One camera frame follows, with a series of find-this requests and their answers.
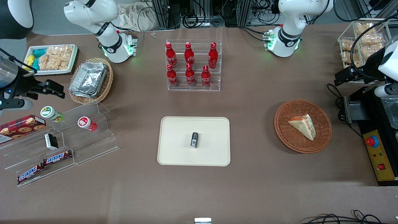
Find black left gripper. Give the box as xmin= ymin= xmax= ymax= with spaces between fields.
xmin=334 ymin=49 xmax=390 ymax=87

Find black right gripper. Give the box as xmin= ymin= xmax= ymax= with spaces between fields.
xmin=12 ymin=67 xmax=65 ymax=100

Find triangular sandwich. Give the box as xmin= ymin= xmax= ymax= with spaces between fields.
xmin=288 ymin=114 xmax=317 ymax=141

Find white rectangular snack tray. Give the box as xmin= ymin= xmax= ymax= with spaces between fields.
xmin=24 ymin=44 xmax=79 ymax=76

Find oval light wicker basket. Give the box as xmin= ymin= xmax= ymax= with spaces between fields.
xmin=68 ymin=58 xmax=114 ymax=105

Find round brown wicker basket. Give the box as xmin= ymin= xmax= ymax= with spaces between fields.
xmin=274 ymin=99 xmax=332 ymax=154

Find cream plastic tray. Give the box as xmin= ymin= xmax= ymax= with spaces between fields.
xmin=157 ymin=116 xmax=231 ymax=167

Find green-lidded yogurt bottle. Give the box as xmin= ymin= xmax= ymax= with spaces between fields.
xmin=40 ymin=106 xmax=64 ymax=122

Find bag of rice crackers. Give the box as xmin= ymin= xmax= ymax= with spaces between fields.
xmin=39 ymin=45 xmax=74 ymax=71

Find stack of foil containers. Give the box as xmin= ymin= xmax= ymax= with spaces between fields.
xmin=69 ymin=62 xmax=108 ymax=98

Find red-lidded yogurt bottle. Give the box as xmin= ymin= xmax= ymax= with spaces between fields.
xmin=77 ymin=116 xmax=98 ymax=132

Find red cookie box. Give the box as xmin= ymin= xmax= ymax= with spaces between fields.
xmin=0 ymin=115 xmax=47 ymax=144

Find black and white small box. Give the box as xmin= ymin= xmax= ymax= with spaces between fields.
xmin=44 ymin=133 xmax=59 ymax=151

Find clear plastic container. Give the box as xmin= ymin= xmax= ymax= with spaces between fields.
xmin=381 ymin=96 xmax=398 ymax=130

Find Snickers chocolate bar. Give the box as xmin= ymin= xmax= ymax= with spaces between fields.
xmin=17 ymin=163 xmax=45 ymax=184
xmin=43 ymin=150 xmax=73 ymax=166

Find clear acrylic stepped stand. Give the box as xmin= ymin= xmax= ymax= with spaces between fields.
xmin=0 ymin=101 xmax=119 ymax=188

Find yellow control box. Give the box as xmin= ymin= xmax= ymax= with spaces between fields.
xmin=344 ymin=85 xmax=398 ymax=187

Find white cloth bag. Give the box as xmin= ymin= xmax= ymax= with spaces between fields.
xmin=116 ymin=2 xmax=158 ymax=31

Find red cola bottle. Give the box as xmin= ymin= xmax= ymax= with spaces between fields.
xmin=166 ymin=64 xmax=179 ymax=87
xmin=208 ymin=42 xmax=219 ymax=69
xmin=165 ymin=42 xmax=178 ymax=69
xmin=184 ymin=42 xmax=195 ymax=69
xmin=201 ymin=65 xmax=212 ymax=88
xmin=185 ymin=63 xmax=196 ymax=87

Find clear acrylic bottle rack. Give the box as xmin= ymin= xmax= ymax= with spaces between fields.
xmin=165 ymin=39 xmax=223 ymax=91

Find black cable beside machine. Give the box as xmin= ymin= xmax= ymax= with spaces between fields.
xmin=326 ymin=83 xmax=346 ymax=122

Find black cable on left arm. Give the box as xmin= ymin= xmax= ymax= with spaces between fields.
xmin=351 ymin=12 xmax=398 ymax=82

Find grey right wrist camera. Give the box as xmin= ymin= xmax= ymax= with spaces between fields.
xmin=0 ymin=98 xmax=33 ymax=110

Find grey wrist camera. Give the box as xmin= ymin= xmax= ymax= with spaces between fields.
xmin=374 ymin=83 xmax=398 ymax=99
xmin=0 ymin=98 xmax=33 ymax=110

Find white wire snack rack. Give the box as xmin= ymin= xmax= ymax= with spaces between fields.
xmin=337 ymin=19 xmax=393 ymax=84

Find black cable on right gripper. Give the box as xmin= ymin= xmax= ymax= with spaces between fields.
xmin=0 ymin=48 xmax=38 ymax=76

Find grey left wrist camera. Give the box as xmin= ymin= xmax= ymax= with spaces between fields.
xmin=374 ymin=83 xmax=398 ymax=99

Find black cables at left arm base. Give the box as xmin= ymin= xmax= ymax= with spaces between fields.
xmin=239 ymin=26 xmax=271 ymax=43

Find aluminium frame post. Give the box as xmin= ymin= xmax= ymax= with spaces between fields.
xmin=151 ymin=0 xmax=170 ymax=30
xmin=236 ymin=0 xmax=253 ymax=27

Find black cables at table edge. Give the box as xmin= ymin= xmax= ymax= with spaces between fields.
xmin=301 ymin=210 xmax=396 ymax=224

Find coiled black cable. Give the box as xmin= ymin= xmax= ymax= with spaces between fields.
xmin=182 ymin=12 xmax=199 ymax=29

